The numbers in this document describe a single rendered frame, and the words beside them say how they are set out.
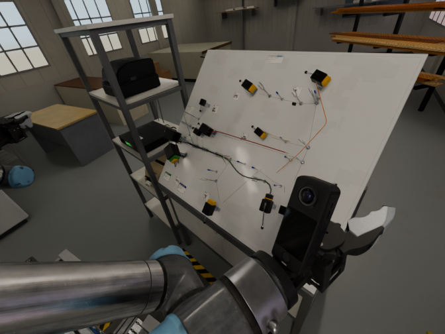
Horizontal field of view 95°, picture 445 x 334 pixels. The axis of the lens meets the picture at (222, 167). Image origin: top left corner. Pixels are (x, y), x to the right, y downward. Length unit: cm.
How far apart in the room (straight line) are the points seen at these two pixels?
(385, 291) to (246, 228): 139
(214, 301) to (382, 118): 93
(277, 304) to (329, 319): 173
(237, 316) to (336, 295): 184
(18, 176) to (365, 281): 224
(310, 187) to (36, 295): 30
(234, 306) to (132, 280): 15
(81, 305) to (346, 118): 101
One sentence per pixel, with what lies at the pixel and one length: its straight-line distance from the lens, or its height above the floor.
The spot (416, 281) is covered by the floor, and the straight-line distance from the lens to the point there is 238.
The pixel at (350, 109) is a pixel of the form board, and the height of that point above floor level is 144.
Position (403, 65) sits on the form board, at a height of 159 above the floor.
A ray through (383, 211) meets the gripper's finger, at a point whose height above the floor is 159.
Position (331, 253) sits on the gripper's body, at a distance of 30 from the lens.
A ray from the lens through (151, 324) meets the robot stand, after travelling 80.
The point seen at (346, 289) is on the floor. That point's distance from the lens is 211.
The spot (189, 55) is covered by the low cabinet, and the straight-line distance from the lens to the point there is 745.
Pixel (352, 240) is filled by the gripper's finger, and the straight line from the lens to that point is 32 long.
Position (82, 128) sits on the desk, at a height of 56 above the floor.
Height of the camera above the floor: 183
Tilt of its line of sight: 37 degrees down
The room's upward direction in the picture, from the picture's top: 8 degrees counter-clockwise
